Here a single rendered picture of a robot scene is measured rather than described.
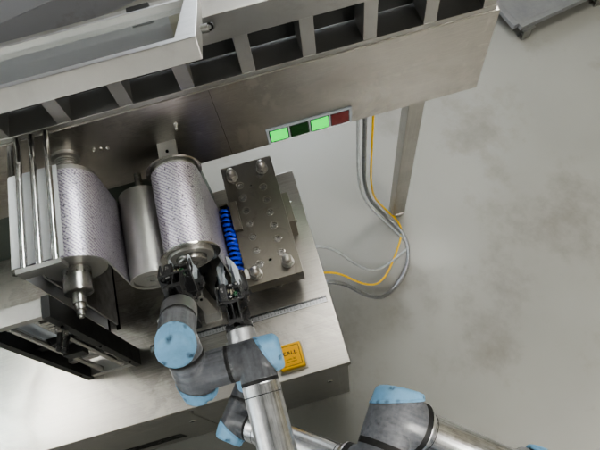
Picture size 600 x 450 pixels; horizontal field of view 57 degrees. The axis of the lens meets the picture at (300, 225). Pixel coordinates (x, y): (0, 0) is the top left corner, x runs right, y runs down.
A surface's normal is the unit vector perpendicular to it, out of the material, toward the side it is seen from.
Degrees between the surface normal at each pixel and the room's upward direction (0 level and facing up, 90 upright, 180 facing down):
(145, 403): 0
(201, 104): 90
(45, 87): 54
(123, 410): 0
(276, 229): 0
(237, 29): 90
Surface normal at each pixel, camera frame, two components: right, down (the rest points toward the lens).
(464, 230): -0.09, -0.41
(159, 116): 0.26, 0.87
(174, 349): 0.15, 0.41
